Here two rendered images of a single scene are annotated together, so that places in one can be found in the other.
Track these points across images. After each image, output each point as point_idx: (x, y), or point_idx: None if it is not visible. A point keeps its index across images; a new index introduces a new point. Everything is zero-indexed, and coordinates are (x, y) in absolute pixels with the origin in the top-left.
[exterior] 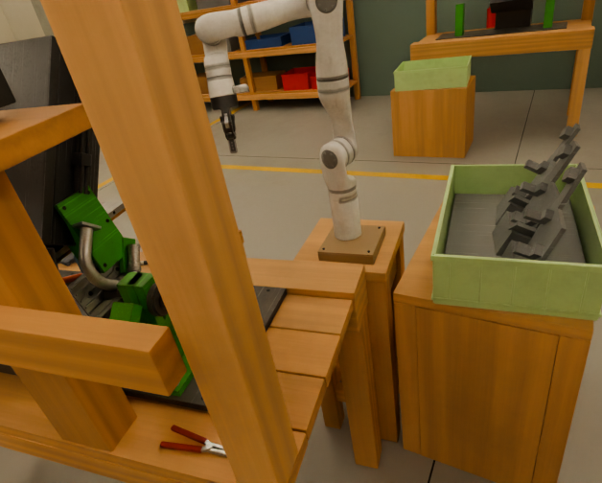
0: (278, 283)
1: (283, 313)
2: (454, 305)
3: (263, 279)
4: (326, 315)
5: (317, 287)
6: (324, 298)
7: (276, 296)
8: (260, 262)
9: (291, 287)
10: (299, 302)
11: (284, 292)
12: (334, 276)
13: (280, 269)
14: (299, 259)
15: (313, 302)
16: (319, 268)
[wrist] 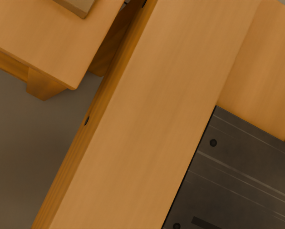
0: (196, 119)
1: (262, 119)
2: None
3: (172, 152)
4: None
5: (236, 42)
6: (245, 37)
7: (237, 126)
8: (100, 157)
9: (219, 93)
10: (242, 85)
11: (226, 110)
12: (212, 2)
13: (150, 111)
14: (60, 62)
15: (250, 59)
16: (176, 24)
